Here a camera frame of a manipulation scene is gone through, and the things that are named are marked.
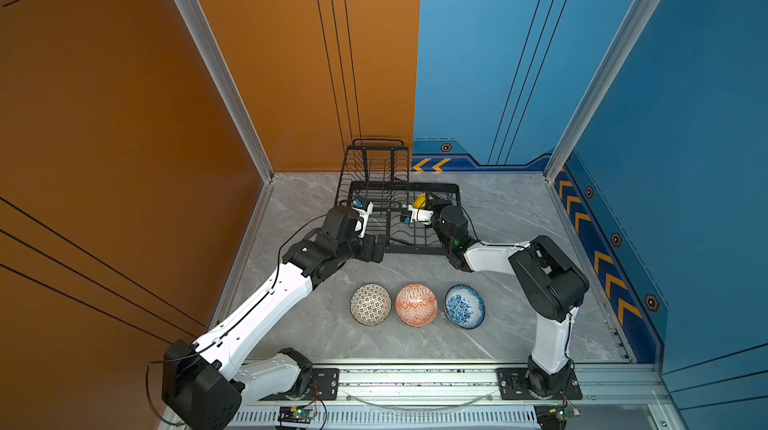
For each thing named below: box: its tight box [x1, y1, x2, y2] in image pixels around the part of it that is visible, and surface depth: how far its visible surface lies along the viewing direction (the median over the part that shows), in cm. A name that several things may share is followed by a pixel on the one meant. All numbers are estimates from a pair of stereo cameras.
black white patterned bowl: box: [350, 283, 392, 326], surface depth 87 cm
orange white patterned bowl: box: [395, 283, 438, 328], surface depth 85 cm
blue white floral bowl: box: [444, 284, 486, 330], surface depth 84 cm
